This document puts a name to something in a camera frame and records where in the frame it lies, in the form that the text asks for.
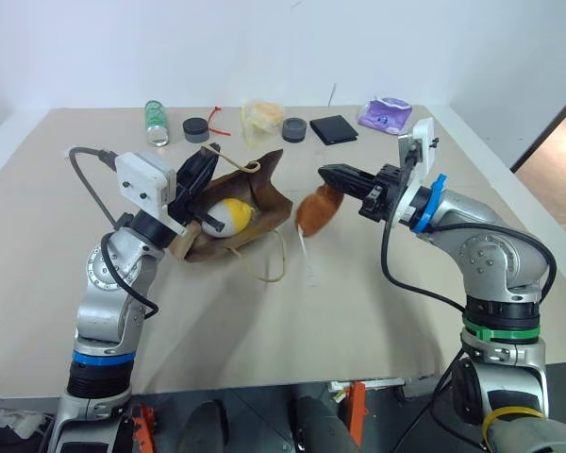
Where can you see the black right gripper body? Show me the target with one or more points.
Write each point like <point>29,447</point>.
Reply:
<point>387,191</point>

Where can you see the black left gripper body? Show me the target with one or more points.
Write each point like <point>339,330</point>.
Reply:
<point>185,191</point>

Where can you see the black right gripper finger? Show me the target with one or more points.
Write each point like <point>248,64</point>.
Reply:
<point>358,191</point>
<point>346,175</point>

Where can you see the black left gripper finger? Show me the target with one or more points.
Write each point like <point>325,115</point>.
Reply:
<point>210,221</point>
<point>204,165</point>

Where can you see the brown paper bag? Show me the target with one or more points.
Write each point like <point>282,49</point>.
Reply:
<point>259,203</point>

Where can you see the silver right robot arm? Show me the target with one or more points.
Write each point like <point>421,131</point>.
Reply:
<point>495,264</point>

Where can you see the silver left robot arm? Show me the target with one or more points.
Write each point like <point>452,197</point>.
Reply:
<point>101,302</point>

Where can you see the white and yellow plush toy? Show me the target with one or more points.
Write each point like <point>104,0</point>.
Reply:
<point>231,217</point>

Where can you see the clear plastic bag with bread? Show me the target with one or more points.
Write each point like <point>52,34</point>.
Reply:
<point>263,115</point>

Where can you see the red zip tie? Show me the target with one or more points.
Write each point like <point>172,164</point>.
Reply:
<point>215,123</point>

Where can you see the black square wallet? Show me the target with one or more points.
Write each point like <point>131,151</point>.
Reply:
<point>334,129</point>

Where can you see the clear bottle with green label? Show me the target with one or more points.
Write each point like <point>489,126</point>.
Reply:
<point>156,122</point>

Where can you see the purple wet wipes packet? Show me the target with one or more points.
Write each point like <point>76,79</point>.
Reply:
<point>386,115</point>

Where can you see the orange clamp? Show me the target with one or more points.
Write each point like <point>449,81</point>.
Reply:
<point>145,427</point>
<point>357,410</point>

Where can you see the white power strip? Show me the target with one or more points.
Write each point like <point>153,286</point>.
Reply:
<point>16,421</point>

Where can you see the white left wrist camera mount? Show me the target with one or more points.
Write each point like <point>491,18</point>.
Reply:
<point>141,181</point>

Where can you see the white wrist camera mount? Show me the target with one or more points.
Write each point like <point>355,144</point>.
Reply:
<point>422,141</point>
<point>141,181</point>

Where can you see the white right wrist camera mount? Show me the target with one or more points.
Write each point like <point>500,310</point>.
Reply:
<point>422,141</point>

